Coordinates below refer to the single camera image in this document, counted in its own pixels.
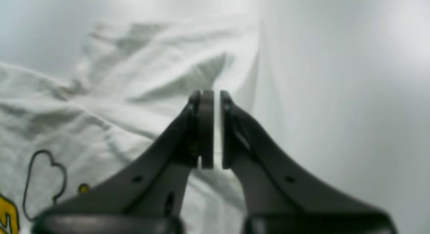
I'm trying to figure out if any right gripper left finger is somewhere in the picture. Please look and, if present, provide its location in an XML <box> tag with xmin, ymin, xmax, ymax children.
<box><xmin>32</xmin><ymin>90</ymin><xmax>215</xmax><ymax>234</ymax></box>

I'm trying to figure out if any white printed T-shirt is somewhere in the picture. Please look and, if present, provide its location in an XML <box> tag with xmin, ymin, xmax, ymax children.
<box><xmin>1</xmin><ymin>15</ymin><xmax>259</xmax><ymax>234</ymax></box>

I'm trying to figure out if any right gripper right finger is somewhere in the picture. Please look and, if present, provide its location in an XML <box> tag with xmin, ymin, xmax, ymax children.
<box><xmin>220</xmin><ymin>90</ymin><xmax>398</xmax><ymax>234</ymax></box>

